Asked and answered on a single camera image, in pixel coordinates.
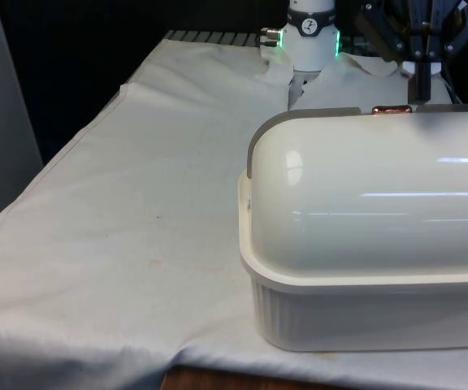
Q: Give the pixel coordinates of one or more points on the rounded box lid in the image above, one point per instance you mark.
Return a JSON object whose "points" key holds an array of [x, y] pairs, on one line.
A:
{"points": [[380, 183]]}

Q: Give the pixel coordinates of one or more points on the cream box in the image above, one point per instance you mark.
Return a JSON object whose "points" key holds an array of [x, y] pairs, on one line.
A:
{"points": [[339, 321]]}

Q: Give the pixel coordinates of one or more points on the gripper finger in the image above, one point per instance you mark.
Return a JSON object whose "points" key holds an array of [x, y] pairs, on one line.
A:
{"points": [[467, 24], [380, 28]]}

